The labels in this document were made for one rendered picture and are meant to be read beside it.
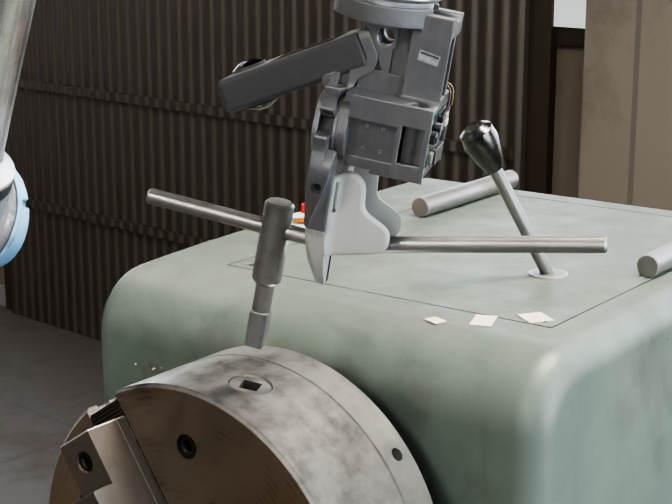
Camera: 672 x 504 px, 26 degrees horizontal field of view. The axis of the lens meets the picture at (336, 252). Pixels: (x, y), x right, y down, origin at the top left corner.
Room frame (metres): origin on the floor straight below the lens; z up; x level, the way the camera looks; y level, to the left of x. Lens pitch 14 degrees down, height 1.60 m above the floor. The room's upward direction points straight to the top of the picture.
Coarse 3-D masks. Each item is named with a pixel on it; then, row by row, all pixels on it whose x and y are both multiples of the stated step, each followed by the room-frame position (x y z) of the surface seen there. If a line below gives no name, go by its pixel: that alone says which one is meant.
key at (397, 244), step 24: (168, 192) 1.05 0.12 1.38; (216, 216) 1.04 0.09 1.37; (240, 216) 1.04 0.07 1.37; (288, 240) 1.03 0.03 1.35; (408, 240) 1.00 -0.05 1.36; (432, 240) 1.00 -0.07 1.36; (456, 240) 1.00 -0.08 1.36; (480, 240) 0.99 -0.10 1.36; (504, 240) 0.99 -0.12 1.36; (528, 240) 0.98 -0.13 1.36; (552, 240) 0.98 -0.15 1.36; (576, 240) 0.97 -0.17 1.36; (600, 240) 0.97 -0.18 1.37
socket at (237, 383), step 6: (234, 378) 1.06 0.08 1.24; (240, 378) 1.06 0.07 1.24; (246, 378) 1.06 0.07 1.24; (252, 378) 1.06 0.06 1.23; (258, 378) 1.06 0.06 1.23; (234, 384) 1.05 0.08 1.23; (240, 384) 1.05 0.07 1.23; (246, 384) 1.06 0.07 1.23; (252, 384) 1.06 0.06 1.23; (258, 384) 1.05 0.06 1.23; (264, 384) 1.05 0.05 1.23; (240, 390) 1.04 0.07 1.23; (246, 390) 1.04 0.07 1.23; (252, 390) 1.04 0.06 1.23; (258, 390) 1.04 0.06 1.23; (264, 390) 1.04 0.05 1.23; (270, 390) 1.05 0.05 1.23
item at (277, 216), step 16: (272, 208) 1.02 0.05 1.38; (288, 208) 1.02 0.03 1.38; (272, 224) 1.02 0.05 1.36; (288, 224) 1.03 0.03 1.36; (272, 240) 1.02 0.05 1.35; (256, 256) 1.03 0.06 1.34; (272, 256) 1.03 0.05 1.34; (256, 272) 1.03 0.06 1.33; (272, 272) 1.03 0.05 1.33; (256, 288) 1.04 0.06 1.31; (272, 288) 1.03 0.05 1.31; (256, 304) 1.03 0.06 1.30; (256, 320) 1.04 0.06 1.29; (256, 336) 1.04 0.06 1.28
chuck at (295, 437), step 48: (144, 384) 1.06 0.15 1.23; (192, 384) 1.04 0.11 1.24; (288, 384) 1.06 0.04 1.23; (144, 432) 1.05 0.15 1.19; (192, 432) 1.02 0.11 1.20; (240, 432) 1.00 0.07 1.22; (288, 432) 1.00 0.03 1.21; (336, 432) 1.02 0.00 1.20; (192, 480) 1.02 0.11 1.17; (240, 480) 1.00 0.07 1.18; (288, 480) 0.97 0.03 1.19; (336, 480) 0.99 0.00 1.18; (384, 480) 1.02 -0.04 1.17
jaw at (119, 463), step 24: (120, 408) 1.07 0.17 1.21; (96, 432) 1.04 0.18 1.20; (120, 432) 1.05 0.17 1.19; (72, 456) 1.04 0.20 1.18; (96, 456) 1.03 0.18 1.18; (120, 456) 1.04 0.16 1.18; (144, 456) 1.06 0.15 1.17; (96, 480) 1.03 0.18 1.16; (120, 480) 1.03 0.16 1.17; (144, 480) 1.04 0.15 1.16
